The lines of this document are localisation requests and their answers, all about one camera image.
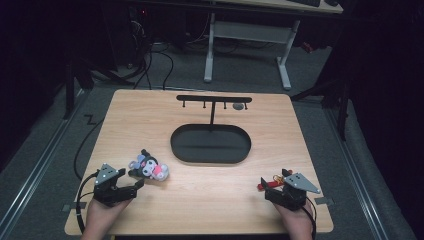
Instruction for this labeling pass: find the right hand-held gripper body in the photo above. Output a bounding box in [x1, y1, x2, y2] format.
[265, 172, 322, 212]

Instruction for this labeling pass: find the grey tape patch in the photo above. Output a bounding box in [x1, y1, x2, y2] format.
[61, 201, 88, 213]
[313, 196, 335, 206]

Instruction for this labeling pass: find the person's right hand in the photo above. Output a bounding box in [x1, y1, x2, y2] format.
[273, 202, 315, 236]

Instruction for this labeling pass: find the black keyboard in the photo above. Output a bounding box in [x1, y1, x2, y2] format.
[287, 0, 322, 8]

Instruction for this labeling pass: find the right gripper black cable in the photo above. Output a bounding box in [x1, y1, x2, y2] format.
[303, 195, 318, 240]

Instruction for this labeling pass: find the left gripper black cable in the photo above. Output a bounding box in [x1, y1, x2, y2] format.
[75, 170, 101, 234]

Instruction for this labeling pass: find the black and pink plush keychain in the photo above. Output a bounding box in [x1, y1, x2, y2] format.
[127, 148, 170, 182]

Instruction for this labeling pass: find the metal floor rail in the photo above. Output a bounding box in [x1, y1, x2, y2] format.
[324, 108, 390, 240]
[0, 89, 87, 234]

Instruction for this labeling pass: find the black metal stand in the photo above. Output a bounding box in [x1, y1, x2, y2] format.
[62, 58, 134, 120]
[290, 78, 352, 142]

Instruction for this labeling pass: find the white-framed desk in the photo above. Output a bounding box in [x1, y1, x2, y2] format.
[202, 0, 345, 91]

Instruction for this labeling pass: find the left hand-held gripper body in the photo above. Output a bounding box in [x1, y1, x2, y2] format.
[92, 162, 139, 207]

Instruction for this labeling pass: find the red keychain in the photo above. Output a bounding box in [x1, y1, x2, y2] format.
[257, 169, 294, 192]

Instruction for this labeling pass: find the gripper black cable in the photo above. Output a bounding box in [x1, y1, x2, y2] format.
[303, 195, 318, 240]
[75, 170, 101, 234]

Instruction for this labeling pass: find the person's left hand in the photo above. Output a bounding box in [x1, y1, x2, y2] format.
[83, 198, 132, 234]

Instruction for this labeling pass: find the black hook rack with tray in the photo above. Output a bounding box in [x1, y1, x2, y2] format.
[170, 94, 253, 165]

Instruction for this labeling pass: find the thin black floor cable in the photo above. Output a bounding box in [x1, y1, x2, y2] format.
[73, 118, 106, 181]

